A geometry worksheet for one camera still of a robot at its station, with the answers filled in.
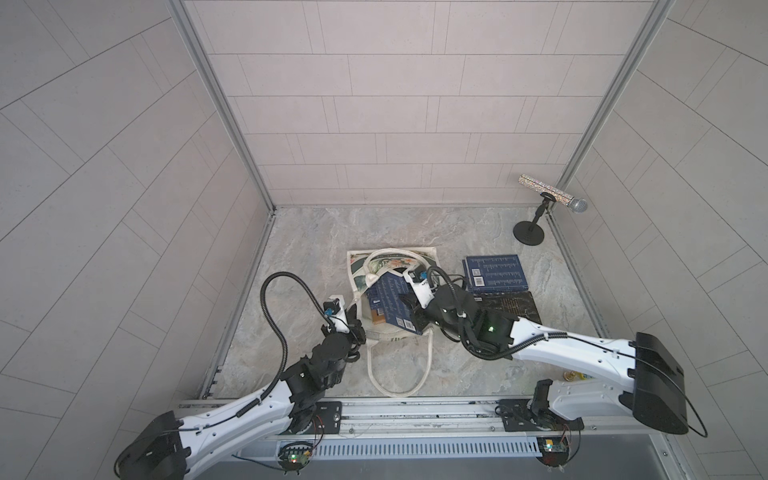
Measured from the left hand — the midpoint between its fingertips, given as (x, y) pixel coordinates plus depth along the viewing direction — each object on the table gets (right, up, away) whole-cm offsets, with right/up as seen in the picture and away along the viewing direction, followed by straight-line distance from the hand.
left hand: (361, 304), depth 80 cm
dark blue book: (+6, +3, -4) cm, 8 cm away
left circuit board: (-13, -29, -16) cm, 36 cm away
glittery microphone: (+63, +27, +7) cm, 69 cm away
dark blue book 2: (+40, +6, +14) cm, 43 cm away
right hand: (+10, +4, -7) cm, 13 cm away
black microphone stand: (+58, +19, +28) cm, 67 cm away
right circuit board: (+46, -31, -12) cm, 57 cm away
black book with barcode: (+47, -2, +9) cm, 48 cm away
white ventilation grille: (+13, -30, -12) cm, 35 cm away
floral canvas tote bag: (+2, +11, -3) cm, 12 cm away
